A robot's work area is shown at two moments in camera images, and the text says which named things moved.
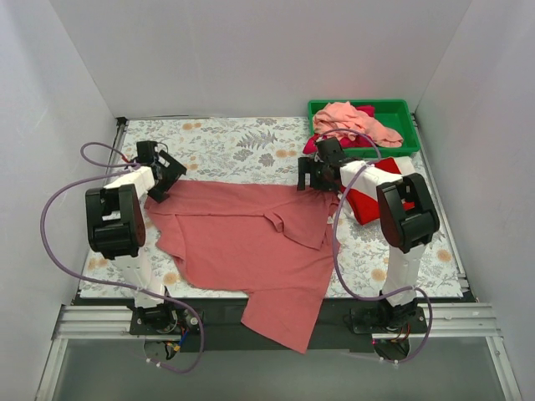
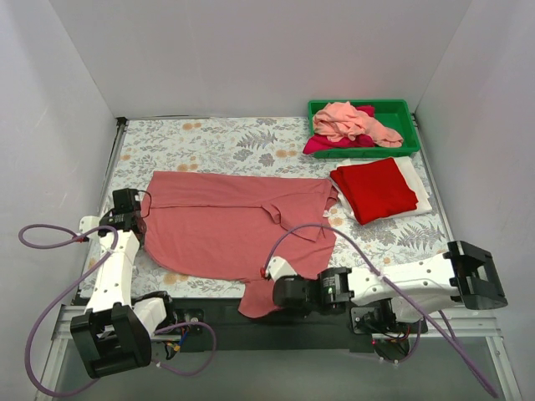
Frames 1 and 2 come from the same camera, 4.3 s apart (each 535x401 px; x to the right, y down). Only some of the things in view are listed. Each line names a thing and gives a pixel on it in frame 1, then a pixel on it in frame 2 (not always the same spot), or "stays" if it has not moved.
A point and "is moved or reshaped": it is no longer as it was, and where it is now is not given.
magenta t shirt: [359, 142] stays
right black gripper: [308, 174] → [282, 293]
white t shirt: [368, 179] → [345, 205]
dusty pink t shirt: [272, 242] is moved or reshaped
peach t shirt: [343, 115] stays
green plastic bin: [394, 114] stays
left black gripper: [168, 176] → [136, 221]
